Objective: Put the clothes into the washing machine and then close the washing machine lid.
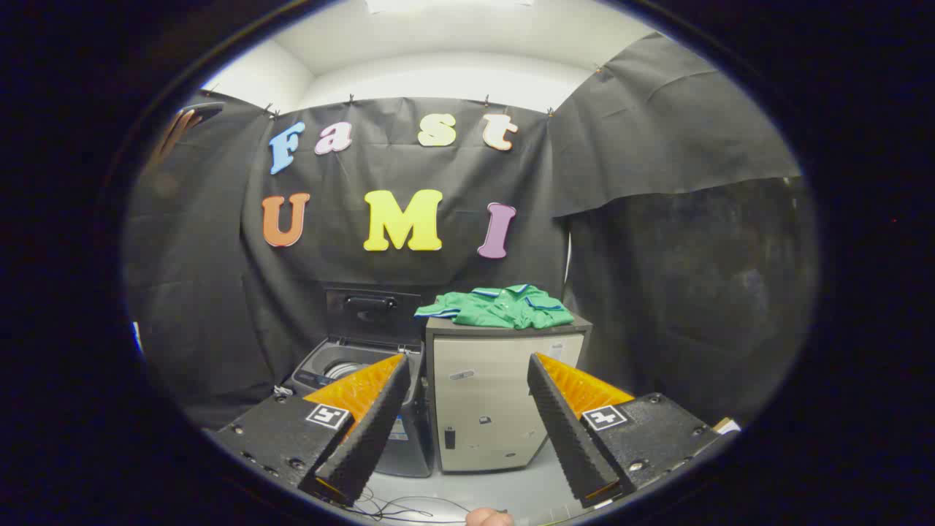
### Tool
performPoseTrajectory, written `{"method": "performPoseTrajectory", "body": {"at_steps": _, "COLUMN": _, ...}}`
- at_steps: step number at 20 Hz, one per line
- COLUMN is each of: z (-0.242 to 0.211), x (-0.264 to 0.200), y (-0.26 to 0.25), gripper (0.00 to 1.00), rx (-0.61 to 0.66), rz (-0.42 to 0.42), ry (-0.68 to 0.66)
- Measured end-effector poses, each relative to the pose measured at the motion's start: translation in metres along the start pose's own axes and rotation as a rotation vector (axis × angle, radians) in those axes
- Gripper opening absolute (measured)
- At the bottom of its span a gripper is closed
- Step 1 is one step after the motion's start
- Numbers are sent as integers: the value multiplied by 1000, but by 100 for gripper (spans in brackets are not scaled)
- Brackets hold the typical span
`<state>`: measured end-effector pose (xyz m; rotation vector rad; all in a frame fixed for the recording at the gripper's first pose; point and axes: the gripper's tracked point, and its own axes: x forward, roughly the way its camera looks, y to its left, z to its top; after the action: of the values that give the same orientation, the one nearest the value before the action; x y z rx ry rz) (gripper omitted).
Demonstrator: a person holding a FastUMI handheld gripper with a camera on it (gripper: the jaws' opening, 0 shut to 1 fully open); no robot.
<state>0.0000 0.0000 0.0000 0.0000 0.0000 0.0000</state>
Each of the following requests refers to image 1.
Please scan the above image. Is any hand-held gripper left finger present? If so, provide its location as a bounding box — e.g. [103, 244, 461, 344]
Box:
[207, 354, 412, 507]

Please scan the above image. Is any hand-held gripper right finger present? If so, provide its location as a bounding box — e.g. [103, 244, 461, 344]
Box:
[527, 352, 724, 509]

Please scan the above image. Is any grey washing machine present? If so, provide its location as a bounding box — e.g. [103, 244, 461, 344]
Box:
[283, 336, 436, 479]

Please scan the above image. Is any green polo shirt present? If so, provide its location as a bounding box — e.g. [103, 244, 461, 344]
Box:
[414, 284, 576, 330]

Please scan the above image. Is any beige metal cabinet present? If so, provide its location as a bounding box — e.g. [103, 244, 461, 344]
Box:
[425, 314, 593, 473]

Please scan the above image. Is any black floor cable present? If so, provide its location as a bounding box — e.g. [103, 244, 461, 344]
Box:
[351, 484, 509, 524]

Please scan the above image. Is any brown wooden frame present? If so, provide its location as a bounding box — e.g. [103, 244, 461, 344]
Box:
[156, 102, 224, 159]

